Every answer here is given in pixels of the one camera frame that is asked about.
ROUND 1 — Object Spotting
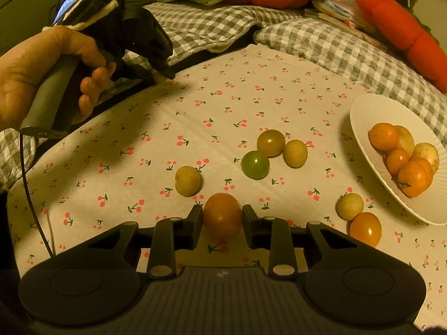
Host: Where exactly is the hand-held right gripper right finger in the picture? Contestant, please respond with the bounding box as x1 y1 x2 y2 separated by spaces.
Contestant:
242 204 388 278

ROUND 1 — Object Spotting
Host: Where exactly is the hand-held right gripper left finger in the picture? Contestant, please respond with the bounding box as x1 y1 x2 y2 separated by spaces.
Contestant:
52 204 204 279

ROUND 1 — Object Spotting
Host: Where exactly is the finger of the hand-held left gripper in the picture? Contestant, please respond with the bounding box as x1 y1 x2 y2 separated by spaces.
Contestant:
134 8 174 67
105 54 176 88

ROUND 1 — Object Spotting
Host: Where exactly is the orange tomato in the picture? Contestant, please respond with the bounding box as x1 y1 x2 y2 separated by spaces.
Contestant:
349 212 382 248
203 193 242 241

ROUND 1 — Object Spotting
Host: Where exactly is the small yellow fruit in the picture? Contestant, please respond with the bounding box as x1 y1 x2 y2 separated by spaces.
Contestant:
175 166 202 197
336 193 364 221
283 140 308 168

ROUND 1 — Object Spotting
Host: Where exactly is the brownish green tomato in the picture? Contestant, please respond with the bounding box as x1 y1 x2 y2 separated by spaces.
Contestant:
256 129 286 157

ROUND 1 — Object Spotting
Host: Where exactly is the white ribbed plate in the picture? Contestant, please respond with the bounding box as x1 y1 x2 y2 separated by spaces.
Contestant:
349 94 447 226

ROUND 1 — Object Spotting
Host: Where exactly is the small orange tangerine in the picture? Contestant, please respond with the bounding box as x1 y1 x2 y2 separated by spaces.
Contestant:
386 147 410 177

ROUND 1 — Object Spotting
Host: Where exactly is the large yellow pear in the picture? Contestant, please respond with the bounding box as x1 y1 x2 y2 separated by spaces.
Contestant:
412 142 440 175
393 125 415 157

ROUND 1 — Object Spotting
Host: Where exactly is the person's left hand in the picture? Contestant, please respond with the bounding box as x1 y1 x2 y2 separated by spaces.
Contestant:
0 26 116 126

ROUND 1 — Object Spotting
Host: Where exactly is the grey checked blanket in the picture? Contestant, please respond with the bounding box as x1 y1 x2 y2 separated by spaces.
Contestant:
0 2 308 192

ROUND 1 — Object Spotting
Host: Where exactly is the cherry print tablecloth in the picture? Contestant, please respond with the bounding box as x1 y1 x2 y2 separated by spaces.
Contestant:
6 44 447 329

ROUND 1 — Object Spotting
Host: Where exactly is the green sofa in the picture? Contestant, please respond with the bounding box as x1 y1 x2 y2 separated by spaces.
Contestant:
0 0 168 53

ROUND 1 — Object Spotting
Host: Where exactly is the grey checked pillow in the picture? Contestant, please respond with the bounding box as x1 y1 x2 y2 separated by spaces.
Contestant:
253 17 447 140

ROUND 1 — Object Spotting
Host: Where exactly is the large orange persimmon cushion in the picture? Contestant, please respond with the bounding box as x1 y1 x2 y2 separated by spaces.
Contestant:
355 0 447 93

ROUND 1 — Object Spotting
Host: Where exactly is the beige cord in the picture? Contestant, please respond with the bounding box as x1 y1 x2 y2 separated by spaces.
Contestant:
42 0 121 32

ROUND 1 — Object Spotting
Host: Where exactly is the thin black cable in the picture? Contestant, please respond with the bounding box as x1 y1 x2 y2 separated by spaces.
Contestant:
19 127 56 257

